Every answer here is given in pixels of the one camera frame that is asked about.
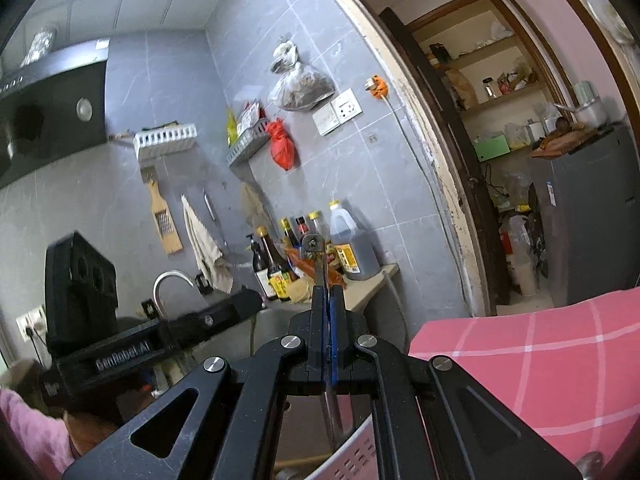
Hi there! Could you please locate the hanging metal knife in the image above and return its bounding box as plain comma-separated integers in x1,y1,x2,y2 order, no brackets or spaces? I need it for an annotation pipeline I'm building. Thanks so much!
202,187,221,225

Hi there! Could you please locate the soy sauce bottle yellow label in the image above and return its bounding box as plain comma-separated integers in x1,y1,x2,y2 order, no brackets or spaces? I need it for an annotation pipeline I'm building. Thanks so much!
256,226,297,302

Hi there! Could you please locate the dark wooden door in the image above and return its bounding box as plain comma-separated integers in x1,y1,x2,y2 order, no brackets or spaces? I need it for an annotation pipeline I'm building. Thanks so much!
378,6,513,307

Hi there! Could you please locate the red and white packet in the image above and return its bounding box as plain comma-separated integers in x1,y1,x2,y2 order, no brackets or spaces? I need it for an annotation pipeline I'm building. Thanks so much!
237,101,264,137

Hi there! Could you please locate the white wall socket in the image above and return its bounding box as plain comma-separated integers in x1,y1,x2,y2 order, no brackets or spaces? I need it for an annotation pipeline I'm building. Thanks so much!
331,88,362,125
17,307,49,344

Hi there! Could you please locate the beige hanging towel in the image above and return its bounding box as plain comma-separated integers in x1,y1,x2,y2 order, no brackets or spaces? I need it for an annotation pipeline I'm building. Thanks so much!
180,194,235,295

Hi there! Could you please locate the person's left forearm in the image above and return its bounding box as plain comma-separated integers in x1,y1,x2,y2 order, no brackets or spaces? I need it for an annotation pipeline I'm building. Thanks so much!
0,387,78,477

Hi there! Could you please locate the pink checkered tablecloth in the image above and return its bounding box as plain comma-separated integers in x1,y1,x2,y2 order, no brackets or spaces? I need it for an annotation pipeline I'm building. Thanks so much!
407,287,640,480

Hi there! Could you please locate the orange wall hook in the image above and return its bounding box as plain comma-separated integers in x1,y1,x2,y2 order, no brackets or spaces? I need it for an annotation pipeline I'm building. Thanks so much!
365,74,389,100

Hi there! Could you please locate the black range hood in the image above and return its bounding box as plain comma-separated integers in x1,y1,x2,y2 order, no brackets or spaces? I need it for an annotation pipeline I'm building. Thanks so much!
0,39,110,189

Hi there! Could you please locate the wooden cutting board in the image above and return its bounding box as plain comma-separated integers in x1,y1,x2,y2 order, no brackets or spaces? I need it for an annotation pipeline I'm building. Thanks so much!
530,127,602,159

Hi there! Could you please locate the dark pump bottle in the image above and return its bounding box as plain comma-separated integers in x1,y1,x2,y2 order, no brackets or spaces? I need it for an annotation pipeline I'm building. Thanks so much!
245,234,271,302

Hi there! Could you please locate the white wall switch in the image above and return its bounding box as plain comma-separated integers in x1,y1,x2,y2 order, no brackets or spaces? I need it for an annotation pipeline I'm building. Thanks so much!
312,101,339,136

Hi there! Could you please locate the wooden slicer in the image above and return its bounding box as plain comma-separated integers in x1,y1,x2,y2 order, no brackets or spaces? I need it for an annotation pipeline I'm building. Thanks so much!
143,167,185,256

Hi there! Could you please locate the large dark liquid jug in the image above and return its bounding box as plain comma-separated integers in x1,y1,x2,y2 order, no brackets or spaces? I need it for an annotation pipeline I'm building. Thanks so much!
327,200,382,282

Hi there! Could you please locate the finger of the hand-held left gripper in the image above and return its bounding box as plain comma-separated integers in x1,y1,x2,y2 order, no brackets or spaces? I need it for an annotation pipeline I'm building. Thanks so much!
166,287,265,354

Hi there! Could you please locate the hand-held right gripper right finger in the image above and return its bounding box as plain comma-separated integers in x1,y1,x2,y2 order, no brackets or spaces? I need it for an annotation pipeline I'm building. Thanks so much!
330,285,585,480

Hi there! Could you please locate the wooden shelf unit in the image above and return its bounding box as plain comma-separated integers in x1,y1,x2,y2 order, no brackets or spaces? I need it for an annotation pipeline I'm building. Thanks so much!
407,0,576,163

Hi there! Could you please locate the person's left hand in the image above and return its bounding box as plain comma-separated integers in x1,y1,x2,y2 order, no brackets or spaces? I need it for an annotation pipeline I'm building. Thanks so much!
64,414,122,459

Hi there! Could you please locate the white plastic wall rack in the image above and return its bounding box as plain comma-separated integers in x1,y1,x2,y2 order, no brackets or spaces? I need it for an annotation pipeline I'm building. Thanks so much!
132,122,197,162

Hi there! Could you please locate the brown paper bag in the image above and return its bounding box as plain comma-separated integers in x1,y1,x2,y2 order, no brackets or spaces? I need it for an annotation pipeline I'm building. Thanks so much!
444,67,479,110

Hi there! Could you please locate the green box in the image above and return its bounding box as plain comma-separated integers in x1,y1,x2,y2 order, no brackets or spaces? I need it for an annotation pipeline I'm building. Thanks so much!
472,135,511,162

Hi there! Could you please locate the beige hanging cloth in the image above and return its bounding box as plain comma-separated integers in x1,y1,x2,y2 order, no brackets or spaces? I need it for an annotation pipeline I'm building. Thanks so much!
239,182,271,232

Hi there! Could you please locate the white sack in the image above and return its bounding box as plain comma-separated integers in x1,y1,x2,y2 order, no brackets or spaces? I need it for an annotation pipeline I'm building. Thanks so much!
500,212,542,297

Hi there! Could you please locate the cream door frame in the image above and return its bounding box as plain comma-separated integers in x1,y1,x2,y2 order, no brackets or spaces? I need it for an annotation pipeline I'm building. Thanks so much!
305,0,640,319

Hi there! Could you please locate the yellow cap bottle red label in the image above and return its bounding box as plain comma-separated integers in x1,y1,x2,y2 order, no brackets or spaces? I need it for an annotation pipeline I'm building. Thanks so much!
307,211,337,269

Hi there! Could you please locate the red plastic bag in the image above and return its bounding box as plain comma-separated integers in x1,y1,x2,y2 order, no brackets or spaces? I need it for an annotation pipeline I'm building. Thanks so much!
264,118,297,171

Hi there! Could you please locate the thin wall cable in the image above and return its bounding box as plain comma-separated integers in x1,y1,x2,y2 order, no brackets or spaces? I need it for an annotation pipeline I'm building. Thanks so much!
381,94,473,318

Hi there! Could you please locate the metal wall shelf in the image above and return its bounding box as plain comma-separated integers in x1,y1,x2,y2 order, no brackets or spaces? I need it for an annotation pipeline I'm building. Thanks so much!
226,129,271,167

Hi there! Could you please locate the steel faucet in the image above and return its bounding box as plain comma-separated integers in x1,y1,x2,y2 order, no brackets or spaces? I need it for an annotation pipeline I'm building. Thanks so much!
152,269,197,322

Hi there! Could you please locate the bag of dried goods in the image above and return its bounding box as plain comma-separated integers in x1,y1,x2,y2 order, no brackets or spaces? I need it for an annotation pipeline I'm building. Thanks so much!
267,41,336,112

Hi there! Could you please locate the metal peeler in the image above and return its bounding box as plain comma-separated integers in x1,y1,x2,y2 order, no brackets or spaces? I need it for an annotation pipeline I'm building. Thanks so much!
301,232,347,453

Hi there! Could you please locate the grey refrigerator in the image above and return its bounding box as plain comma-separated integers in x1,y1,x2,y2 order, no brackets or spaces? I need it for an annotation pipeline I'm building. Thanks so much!
527,122,640,307

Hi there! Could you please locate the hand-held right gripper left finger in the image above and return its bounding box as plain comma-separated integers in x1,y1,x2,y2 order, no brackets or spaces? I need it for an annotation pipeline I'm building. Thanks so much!
61,285,329,480

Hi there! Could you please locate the white plastic basket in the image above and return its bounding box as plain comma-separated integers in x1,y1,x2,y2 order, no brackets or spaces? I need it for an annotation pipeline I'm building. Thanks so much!
272,410,386,480

